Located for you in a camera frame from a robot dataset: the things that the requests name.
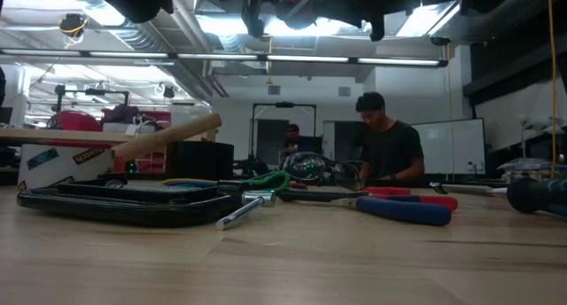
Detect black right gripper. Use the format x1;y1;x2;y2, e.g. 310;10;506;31
318;0;386;43

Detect black cord spool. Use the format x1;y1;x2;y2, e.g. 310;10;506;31
275;0;321;31

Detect long ceiling light bar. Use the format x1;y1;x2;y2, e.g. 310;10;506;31
0;47;449;68

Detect person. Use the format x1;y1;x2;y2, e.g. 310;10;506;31
353;91;426;182
283;122;303;158

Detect whiteboard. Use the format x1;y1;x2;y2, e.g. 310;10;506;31
409;117;487;176

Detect clear safety glasses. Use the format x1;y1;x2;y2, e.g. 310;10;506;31
281;152;368;193

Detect red screw bit box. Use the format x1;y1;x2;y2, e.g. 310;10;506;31
363;185;414;198

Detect small black hand tool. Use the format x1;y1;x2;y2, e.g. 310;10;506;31
276;188;369;204

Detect clear plastic bag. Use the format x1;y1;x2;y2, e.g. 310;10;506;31
495;156;567;184

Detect red round object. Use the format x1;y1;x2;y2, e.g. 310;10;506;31
46;109;103;132

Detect wooden workbench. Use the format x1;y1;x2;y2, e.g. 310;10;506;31
0;127;134;147

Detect black C-clamp silver screw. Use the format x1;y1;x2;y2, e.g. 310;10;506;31
16;178;278;231

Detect white cardboard box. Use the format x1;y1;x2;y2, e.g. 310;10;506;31
17;138;128;192

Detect black frame rig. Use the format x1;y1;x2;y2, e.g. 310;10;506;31
251;101;318;164
52;83;132;113

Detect wooden mallet handle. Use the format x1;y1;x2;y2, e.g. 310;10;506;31
110;113;222;160

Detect thin yellow cable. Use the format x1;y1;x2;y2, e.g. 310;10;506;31
161;176;218;185

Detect thin blue cable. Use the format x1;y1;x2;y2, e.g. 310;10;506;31
170;180;219;189

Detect black yellow ceiling cord reel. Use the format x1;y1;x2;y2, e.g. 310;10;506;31
58;12;89;49

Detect pliers blue red handles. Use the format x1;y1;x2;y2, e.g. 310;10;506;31
305;193;460;229

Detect screwdriver blue black handle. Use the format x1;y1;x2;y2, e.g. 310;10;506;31
428;176;567;218

